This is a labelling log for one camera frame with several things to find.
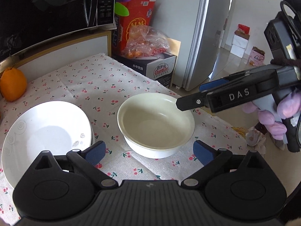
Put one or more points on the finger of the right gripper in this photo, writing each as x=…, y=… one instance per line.
x=240, y=81
x=193, y=101

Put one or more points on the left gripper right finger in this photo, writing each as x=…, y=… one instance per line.
x=215, y=162

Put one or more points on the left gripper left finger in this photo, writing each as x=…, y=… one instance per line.
x=84, y=163

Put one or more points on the white swirl pattern plate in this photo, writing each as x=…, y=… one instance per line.
x=56, y=126

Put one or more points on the large cream bowl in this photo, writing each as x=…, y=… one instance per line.
x=153, y=126

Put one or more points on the pink small box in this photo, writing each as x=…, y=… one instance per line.
x=256, y=57

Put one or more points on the stacked white boxes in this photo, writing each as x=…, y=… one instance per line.
x=240, y=40

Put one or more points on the dark Ganten water carton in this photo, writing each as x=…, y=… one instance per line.
x=158, y=68

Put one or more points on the silver refrigerator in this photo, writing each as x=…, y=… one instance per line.
x=210, y=22

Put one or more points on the plastic bag of fruit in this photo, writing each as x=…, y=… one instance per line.
x=145, y=41

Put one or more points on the red cardboard gift box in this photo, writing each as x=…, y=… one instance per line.
x=140, y=14

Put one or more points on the large orange on table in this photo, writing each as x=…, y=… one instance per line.
x=13, y=84

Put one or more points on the white wooden microwave stand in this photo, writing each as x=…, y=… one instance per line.
x=49, y=56

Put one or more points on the purple green plush toy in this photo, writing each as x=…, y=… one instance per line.
x=120, y=8

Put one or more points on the black microwave oven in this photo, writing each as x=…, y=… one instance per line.
x=25, y=23

